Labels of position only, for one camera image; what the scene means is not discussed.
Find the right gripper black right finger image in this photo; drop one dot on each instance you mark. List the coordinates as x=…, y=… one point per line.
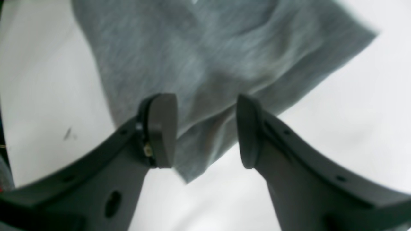
x=309, y=192

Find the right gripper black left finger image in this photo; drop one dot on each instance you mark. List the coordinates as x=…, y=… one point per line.
x=100, y=191

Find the grey T-shirt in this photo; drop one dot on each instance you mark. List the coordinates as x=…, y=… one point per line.
x=208, y=52

